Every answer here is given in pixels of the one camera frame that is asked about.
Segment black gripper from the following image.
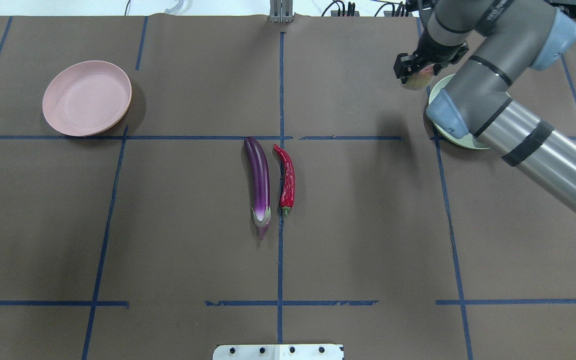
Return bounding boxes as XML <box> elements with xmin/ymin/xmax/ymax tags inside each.
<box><xmin>393</xmin><ymin>41</ymin><xmax>469</xmax><ymax>81</ymax></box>

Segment purple eggplant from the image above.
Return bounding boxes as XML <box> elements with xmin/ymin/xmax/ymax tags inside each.
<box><xmin>243</xmin><ymin>136</ymin><xmax>272</xmax><ymax>240</ymax></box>

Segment red chili pepper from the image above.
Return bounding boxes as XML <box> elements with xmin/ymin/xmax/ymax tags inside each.
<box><xmin>273</xmin><ymin>144</ymin><xmax>296</xmax><ymax>216</ymax></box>

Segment green-pink peach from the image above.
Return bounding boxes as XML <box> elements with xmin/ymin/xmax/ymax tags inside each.
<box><xmin>402</xmin><ymin>66</ymin><xmax>435</xmax><ymax>91</ymax></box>

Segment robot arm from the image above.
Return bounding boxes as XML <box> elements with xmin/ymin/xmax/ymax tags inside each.
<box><xmin>393</xmin><ymin>0</ymin><xmax>576</xmax><ymax>213</ymax></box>

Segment green plate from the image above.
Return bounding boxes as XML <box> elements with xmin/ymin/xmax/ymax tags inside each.
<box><xmin>426</xmin><ymin>71</ymin><xmax>512</xmax><ymax>152</ymax></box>

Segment pink plate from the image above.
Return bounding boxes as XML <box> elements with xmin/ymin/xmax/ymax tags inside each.
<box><xmin>41</xmin><ymin>60</ymin><xmax>133</xmax><ymax>137</ymax></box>

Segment aluminium frame post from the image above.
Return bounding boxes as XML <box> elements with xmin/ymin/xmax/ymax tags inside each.
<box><xmin>269</xmin><ymin>0</ymin><xmax>295</xmax><ymax>24</ymax></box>

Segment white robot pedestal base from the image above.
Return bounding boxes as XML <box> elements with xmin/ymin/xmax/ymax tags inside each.
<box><xmin>212</xmin><ymin>343</ymin><xmax>345</xmax><ymax>360</ymax></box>

